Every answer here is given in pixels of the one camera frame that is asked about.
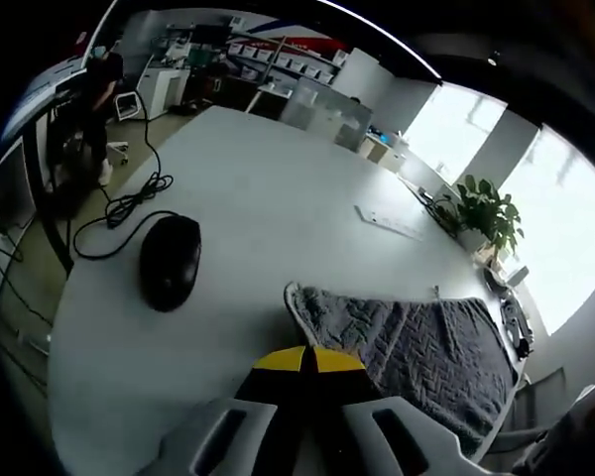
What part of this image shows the grey towel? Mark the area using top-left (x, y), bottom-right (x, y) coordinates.
top-left (283, 281), bottom-right (520, 460)

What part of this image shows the black computer mouse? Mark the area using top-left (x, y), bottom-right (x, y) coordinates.
top-left (139, 214), bottom-right (202, 313)

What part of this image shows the white paper strip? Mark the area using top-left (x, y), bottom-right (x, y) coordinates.
top-left (354, 204), bottom-right (424, 243)

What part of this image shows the white game controller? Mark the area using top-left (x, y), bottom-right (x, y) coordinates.
top-left (500, 296), bottom-right (535, 359)

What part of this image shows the grey white VR headset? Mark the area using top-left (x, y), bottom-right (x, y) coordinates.
top-left (483, 266), bottom-right (511, 295)

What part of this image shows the white plastic stand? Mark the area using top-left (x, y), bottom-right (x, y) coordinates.
top-left (505, 265), bottom-right (531, 287)

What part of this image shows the green potted plant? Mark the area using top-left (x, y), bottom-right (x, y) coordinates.
top-left (454, 174), bottom-right (526, 260)

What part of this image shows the frosted white partition box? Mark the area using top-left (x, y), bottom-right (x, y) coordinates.
top-left (280, 76), bottom-right (374, 151)

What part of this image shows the white cabinet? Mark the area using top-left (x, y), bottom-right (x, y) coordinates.
top-left (138, 66), bottom-right (192, 120)

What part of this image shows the metal shelf with white boxes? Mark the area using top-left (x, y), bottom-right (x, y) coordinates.
top-left (225, 34), bottom-right (351, 86)

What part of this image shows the white ceiling light strip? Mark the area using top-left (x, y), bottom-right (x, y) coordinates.
top-left (321, 0), bottom-right (446, 84)

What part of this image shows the tangled thin black cable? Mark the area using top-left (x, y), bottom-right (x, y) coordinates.
top-left (422, 194), bottom-right (461, 233)

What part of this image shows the black mouse cable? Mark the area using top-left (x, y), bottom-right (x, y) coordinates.
top-left (72, 88), bottom-right (180, 262)

